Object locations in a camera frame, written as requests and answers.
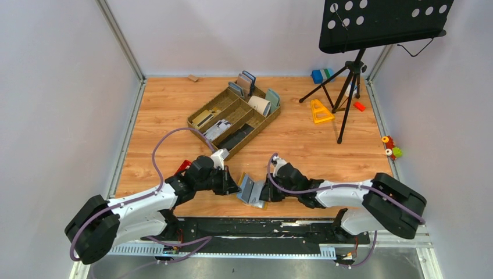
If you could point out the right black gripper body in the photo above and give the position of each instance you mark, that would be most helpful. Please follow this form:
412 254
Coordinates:
274 195

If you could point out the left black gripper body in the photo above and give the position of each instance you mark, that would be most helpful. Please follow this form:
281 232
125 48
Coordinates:
218 181

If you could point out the yellow leather card holder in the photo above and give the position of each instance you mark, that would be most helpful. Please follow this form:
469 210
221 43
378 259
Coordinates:
251 191

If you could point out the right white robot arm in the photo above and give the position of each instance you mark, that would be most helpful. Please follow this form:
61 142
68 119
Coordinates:
380 203

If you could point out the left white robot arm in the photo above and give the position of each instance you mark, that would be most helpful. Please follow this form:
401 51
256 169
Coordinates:
103 224

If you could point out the white black cards in tray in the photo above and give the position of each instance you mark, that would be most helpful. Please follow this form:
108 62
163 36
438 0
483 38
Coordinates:
217 129

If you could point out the gold cards in tray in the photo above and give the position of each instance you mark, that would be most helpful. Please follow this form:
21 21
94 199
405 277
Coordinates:
204 117

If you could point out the beige card holder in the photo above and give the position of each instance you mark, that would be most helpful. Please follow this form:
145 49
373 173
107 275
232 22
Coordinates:
261 105

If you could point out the teal card holder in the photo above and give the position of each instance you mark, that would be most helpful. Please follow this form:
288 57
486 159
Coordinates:
274 99

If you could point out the blue card holders upright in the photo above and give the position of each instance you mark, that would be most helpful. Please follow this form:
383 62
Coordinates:
244 85

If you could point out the red plastic block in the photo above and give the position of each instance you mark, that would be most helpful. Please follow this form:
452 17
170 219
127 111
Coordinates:
184 166

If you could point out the woven compartment tray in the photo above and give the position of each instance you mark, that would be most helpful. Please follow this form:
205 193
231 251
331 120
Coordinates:
228 105

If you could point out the yellow triangular toy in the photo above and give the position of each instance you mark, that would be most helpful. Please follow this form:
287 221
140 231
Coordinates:
320 113

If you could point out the small wooden block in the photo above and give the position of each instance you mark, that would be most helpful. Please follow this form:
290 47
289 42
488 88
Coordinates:
193 78

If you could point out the small red brick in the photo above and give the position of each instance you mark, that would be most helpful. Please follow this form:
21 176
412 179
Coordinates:
359 106

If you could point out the blue green block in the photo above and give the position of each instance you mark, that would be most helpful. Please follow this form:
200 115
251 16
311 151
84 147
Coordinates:
321 75

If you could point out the colourful toy car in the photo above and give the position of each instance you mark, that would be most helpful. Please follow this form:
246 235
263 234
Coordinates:
391 150

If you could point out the black music stand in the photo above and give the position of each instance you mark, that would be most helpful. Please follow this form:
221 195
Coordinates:
359 25

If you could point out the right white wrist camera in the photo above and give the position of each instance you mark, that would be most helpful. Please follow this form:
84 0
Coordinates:
278 163

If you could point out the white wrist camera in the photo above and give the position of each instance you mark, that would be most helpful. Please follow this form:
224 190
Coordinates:
278 163
219 158

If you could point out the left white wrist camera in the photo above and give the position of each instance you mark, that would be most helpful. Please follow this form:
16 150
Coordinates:
219 158

